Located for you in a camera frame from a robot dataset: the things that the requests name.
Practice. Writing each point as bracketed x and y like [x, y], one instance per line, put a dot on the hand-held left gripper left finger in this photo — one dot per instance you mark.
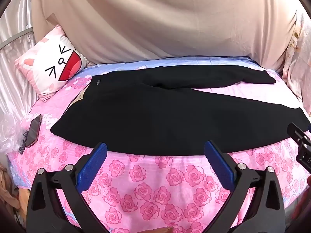
[93, 165]

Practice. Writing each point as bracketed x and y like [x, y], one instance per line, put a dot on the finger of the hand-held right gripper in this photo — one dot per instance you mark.
[297, 132]

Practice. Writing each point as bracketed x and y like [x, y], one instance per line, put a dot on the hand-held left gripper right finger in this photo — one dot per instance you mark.
[220, 165]

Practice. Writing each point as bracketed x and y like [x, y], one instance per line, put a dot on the black pants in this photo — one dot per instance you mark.
[155, 116]

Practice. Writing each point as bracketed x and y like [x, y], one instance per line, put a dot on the pink rose bedsheet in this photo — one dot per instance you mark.
[155, 189]

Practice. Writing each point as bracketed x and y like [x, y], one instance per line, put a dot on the black smartphone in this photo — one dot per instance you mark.
[34, 131]

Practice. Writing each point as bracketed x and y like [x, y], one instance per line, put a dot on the pale floral quilt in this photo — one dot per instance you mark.
[297, 58]

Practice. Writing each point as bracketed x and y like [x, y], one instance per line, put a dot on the tan crumpled clothing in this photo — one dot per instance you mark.
[11, 194]

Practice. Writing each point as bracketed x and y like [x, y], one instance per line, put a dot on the clear plastic bag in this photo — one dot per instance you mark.
[9, 131]

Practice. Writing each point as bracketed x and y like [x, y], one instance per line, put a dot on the cat face pillow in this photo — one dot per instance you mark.
[52, 63]

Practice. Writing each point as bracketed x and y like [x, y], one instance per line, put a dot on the white satin curtain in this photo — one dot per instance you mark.
[14, 60]

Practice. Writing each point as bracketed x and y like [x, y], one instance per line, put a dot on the grey metal rod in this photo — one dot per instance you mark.
[13, 38]

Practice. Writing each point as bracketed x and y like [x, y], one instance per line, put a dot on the beige cloth backdrop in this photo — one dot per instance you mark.
[170, 21]

